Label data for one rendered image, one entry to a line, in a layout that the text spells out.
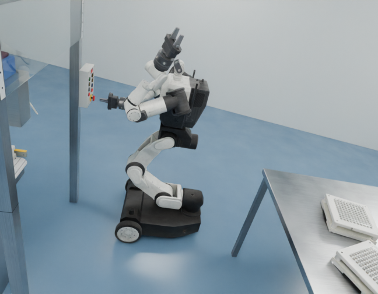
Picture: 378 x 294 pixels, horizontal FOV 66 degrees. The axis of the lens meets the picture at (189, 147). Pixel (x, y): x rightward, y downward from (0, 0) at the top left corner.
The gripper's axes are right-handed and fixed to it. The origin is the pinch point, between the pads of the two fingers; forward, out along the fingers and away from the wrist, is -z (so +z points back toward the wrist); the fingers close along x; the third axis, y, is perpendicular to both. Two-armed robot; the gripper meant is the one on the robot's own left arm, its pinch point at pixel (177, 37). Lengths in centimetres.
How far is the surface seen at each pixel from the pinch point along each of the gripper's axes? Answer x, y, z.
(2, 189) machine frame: -41, -70, 57
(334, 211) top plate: -95, 75, 21
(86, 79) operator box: 40, -16, 69
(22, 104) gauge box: -6, -61, 46
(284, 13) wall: 170, 279, 27
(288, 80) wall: 113, 319, 94
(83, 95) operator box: 36, -15, 80
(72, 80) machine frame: 43, -23, 74
